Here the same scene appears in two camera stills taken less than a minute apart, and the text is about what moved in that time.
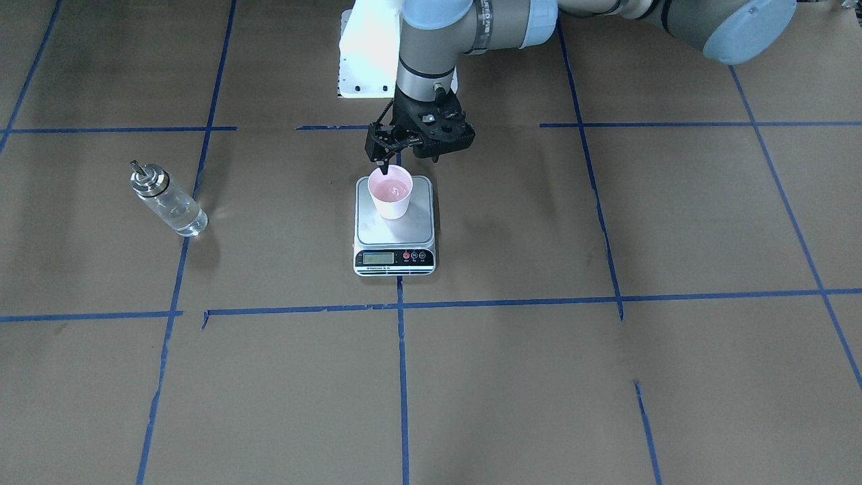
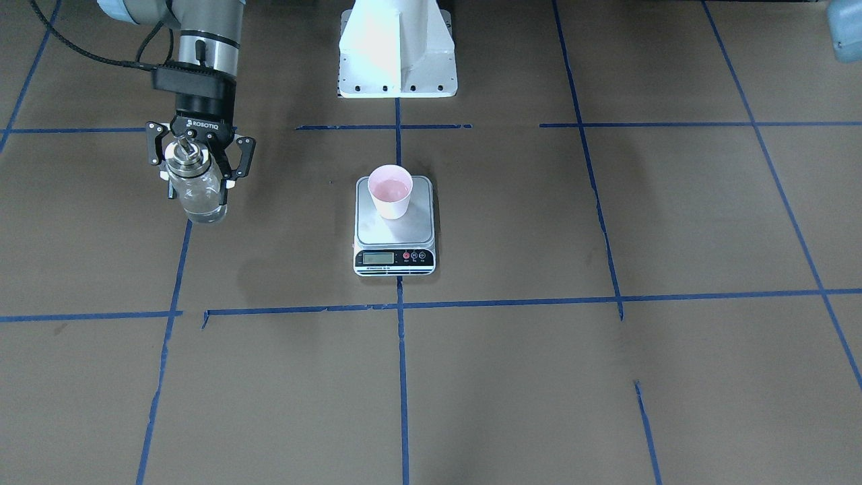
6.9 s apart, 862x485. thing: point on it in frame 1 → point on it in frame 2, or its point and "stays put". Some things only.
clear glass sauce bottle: x=174 y=203 → x=196 y=183
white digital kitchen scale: x=403 y=246 stays put
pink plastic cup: x=391 y=191 stays put
